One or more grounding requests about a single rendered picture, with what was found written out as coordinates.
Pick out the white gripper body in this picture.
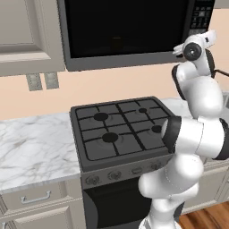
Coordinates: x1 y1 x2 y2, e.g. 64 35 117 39
172 43 185 58

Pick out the dark grey microwave oven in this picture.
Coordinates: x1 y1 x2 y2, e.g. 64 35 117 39
57 0 216 72

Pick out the black tap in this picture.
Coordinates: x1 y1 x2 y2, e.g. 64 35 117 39
214 68 229 77

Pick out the grey sink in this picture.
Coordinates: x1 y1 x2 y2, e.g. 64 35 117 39
221 91 229 110

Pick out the dark stove knob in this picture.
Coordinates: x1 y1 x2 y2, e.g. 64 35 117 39
149 161 164 172
107 170 123 182
130 166 144 176
85 174 100 186

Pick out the dark grey gas stove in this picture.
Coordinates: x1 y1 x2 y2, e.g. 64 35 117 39
69 95 181 229

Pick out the beige base cupboard run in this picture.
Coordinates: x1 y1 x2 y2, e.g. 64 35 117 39
181 160 229 215

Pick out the black oven door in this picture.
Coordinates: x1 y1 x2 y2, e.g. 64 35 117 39
81 178 157 229

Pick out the beige drawer front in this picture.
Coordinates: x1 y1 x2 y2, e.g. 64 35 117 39
0 179 69 215

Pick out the beige base cupboard door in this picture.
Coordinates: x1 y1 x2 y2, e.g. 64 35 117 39
11 205 77 229

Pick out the beige wall cupboard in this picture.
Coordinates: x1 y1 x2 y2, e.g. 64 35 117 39
214 0 229 10

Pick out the grey wall socket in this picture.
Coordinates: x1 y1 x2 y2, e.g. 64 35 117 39
26 72 44 92
44 72 60 90

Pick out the beige wall cupboard door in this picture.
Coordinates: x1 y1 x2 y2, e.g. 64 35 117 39
0 0 66 78

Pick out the silver drawer handle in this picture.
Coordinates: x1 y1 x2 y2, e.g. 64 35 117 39
20 190 53 205

